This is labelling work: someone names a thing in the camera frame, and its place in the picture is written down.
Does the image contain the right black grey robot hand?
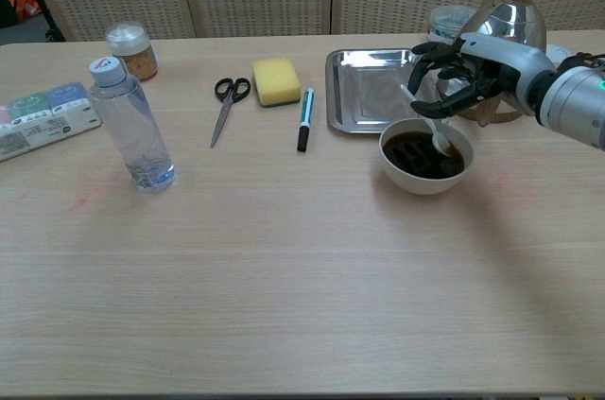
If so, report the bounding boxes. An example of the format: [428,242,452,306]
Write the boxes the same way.
[407,31,558,120]

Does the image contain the white plastic spoon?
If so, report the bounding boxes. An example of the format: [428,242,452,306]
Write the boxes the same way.
[399,83,455,158]

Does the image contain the white bowl with dark liquid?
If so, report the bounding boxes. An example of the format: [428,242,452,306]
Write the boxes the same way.
[378,117,475,197]

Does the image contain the clear plastic lidded container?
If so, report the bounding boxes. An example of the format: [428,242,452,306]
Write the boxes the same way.
[427,4,479,45]

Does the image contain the white round coaster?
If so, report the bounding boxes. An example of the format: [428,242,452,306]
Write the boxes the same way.
[545,43,575,65]

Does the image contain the black teapot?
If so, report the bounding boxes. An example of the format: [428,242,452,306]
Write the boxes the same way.
[560,52,605,71]

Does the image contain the stainless steel rectangular tray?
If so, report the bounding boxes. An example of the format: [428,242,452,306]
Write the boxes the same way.
[324,47,451,135]

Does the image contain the green white marker pen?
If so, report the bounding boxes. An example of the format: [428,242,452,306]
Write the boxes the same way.
[296,87,316,153]

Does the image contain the yellow green sponge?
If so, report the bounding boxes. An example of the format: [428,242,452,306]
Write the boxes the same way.
[251,57,303,109]

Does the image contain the glass spice jar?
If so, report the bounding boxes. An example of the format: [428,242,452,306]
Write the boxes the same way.
[105,22,160,82]

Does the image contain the clear plastic water bottle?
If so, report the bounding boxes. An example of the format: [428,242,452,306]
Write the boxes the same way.
[87,56,178,195]

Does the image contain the tissue packets multipack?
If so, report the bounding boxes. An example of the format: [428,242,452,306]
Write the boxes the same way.
[0,82,103,164]

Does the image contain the orange black bag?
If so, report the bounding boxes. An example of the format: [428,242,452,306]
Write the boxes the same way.
[0,0,42,28]

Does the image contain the stainless steel kettle wooden handle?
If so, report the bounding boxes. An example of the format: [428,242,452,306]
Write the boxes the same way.
[457,0,548,129]

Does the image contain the black handled scissors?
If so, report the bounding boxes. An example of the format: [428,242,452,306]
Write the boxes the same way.
[209,77,252,149]

